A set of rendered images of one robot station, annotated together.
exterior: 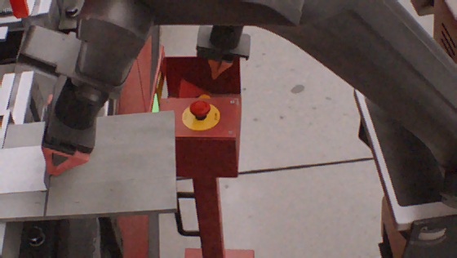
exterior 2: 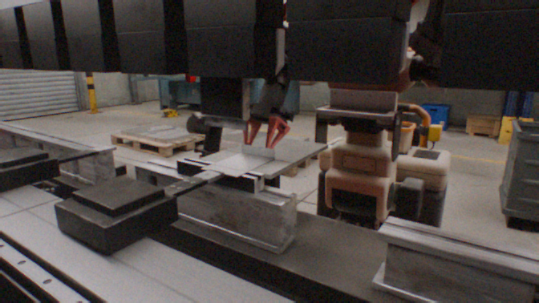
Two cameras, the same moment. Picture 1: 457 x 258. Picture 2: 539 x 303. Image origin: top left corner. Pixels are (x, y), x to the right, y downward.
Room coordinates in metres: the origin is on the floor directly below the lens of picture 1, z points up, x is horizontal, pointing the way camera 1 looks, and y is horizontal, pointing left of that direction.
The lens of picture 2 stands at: (0.17, 0.82, 1.21)
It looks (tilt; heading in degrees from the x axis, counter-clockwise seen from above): 16 degrees down; 305
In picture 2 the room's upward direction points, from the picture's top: straight up
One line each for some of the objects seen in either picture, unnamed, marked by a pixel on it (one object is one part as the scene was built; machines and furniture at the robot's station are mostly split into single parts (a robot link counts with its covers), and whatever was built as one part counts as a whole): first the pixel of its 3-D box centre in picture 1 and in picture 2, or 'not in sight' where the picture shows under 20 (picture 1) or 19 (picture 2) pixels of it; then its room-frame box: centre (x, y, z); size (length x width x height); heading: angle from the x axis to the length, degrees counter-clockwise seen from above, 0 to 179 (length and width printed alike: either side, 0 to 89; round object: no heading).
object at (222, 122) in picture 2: not in sight; (224, 102); (0.59, 0.36, 1.13); 0.10 x 0.02 x 0.10; 2
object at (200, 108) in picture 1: (200, 112); not in sight; (0.89, 0.05, 0.79); 0.04 x 0.04 x 0.04
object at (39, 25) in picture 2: not in sight; (58, 38); (1.16, 0.37, 1.26); 0.15 x 0.09 x 0.17; 2
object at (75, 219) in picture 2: not in sight; (160, 190); (0.58, 0.52, 1.01); 0.26 x 0.12 x 0.05; 92
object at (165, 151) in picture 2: not in sight; (160, 139); (4.07, -2.11, 0.07); 1.20 x 0.80 x 0.14; 1
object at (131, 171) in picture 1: (83, 165); (268, 153); (0.59, 0.21, 1.00); 0.26 x 0.18 x 0.01; 92
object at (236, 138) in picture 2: not in sight; (261, 143); (2.48, -2.36, 0.20); 1.01 x 0.63 x 0.12; 7
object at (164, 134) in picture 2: not in sight; (160, 132); (4.07, -2.12, 0.17); 0.99 x 0.63 x 0.05; 1
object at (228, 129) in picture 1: (198, 110); not in sight; (0.94, 0.06, 0.75); 0.20 x 0.16 x 0.18; 175
